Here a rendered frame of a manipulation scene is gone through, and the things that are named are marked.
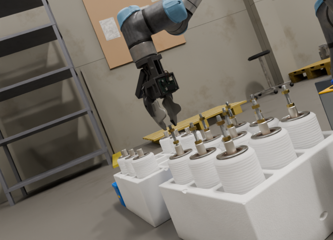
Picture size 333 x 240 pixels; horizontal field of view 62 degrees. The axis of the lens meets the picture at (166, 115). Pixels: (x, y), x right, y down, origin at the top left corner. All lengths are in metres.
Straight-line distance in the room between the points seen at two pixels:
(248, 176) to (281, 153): 0.11
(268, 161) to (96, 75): 3.56
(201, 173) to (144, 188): 0.39
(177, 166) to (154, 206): 0.31
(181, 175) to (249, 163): 0.26
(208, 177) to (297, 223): 0.21
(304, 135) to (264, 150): 0.13
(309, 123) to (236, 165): 0.25
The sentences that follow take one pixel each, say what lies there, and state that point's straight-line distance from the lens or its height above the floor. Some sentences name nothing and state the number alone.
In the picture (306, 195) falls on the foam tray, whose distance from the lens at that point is 0.70.
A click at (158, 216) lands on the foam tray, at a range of 1.09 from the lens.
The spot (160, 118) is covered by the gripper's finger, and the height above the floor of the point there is 0.38.
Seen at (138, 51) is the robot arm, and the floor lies 0.57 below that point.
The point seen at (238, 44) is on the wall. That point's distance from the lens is 4.65.
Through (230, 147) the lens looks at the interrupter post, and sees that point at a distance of 0.63.
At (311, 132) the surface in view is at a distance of 0.78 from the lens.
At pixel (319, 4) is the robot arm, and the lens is 0.94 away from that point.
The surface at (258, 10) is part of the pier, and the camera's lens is 4.69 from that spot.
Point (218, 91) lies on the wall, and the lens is 4.36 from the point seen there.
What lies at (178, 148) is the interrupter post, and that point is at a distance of 0.83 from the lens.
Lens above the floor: 0.41
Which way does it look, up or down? 2 degrees down
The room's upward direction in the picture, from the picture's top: 22 degrees counter-clockwise
